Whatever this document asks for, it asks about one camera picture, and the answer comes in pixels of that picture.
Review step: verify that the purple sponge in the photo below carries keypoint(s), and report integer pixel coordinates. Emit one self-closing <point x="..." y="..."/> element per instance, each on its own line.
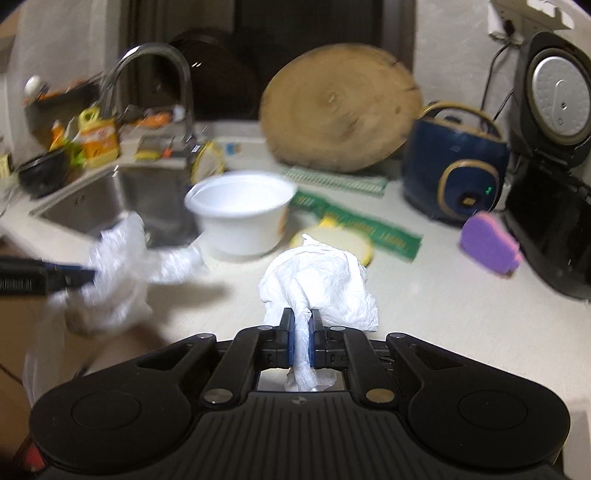
<point x="489" y="242"/>

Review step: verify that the black rice cooker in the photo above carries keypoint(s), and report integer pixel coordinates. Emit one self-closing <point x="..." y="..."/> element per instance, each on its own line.
<point x="549" y="221"/>

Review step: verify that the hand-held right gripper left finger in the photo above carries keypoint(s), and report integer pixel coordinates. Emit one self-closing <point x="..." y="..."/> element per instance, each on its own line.
<point x="290" y="344"/>

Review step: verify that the white tissue paper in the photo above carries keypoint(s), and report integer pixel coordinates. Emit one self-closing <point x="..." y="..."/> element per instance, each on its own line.
<point x="318" y="277"/>

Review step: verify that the white wall socket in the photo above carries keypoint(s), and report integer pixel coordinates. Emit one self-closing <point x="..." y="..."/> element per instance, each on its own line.
<point x="503" y="23"/>

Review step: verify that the stainless steel sink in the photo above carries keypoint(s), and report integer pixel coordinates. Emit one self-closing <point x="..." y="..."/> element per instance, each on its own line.
<point x="115" y="198"/>

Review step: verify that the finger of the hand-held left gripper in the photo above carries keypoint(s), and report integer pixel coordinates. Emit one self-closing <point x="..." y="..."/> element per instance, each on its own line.
<point x="55" y="277"/>

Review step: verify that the green snack packet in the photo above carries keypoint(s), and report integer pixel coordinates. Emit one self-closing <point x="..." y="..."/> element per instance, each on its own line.
<point x="388" y="235"/>

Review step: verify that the orange packet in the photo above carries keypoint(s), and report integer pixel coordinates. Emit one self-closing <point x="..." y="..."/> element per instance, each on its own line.
<point x="154" y="120"/>

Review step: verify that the round wooden cutting board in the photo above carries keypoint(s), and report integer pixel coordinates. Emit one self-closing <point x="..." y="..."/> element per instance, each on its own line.
<point x="341" y="106"/>

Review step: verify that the green white striped cloth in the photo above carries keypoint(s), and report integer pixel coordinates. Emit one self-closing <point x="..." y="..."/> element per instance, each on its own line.
<point x="337" y="182"/>

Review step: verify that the yellow dish sponge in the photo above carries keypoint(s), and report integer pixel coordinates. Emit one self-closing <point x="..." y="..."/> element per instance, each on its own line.
<point x="147" y="155"/>

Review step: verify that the black bowl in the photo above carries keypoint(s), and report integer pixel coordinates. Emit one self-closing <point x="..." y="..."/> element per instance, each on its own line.
<point x="41" y="175"/>

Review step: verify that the orange wall rack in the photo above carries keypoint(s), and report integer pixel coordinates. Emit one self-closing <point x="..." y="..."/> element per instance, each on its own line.
<point x="64" y="92"/>

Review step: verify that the white round ball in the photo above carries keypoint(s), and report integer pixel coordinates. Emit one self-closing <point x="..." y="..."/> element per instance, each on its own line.
<point x="33" y="85"/>

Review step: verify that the yellow detergent bottle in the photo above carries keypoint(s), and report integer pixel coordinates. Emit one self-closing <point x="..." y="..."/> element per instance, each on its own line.
<point x="99" y="143"/>

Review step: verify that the small orange bottle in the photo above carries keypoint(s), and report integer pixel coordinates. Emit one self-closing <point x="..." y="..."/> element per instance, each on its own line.
<point x="56" y="136"/>

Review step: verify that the round yellow paper lid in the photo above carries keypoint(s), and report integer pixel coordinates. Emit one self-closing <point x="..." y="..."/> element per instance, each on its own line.
<point x="360" y="244"/>

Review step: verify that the black wok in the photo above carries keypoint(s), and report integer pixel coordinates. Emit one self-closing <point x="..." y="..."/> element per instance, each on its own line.
<point x="217" y="78"/>

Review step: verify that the steel kitchen faucet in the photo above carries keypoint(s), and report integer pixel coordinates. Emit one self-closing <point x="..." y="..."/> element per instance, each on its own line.
<point x="184" y="92"/>

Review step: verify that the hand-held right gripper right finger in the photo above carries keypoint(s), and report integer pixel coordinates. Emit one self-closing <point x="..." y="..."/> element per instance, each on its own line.
<point x="315" y="344"/>

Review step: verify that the blue rice cooker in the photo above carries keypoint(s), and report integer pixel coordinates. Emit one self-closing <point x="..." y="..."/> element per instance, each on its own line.
<point x="438" y="161"/>

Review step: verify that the white plastic bowl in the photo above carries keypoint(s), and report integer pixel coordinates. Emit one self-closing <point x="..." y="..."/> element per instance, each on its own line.
<point x="240" y="217"/>

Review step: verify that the clear plastic bag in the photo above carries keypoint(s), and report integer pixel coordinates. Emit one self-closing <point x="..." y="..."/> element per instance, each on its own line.
<point x="120" y="267"/>

